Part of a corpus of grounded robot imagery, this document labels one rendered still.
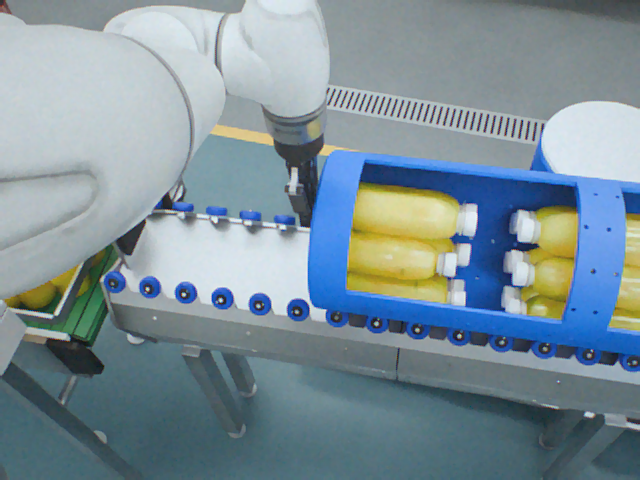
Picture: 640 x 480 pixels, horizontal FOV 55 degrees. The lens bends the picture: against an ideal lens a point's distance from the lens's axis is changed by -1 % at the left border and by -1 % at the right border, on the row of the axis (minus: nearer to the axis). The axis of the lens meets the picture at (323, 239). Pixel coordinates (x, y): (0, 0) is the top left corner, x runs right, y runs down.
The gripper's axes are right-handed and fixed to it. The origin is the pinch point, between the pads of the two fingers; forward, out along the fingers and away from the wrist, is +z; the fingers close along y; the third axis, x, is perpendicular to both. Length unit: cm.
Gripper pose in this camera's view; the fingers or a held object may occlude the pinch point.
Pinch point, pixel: (308, 212)
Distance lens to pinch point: 105.2
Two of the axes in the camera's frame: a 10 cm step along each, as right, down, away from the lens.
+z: 0.6, 5.7, 8.2
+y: -2.0, 8.1, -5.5
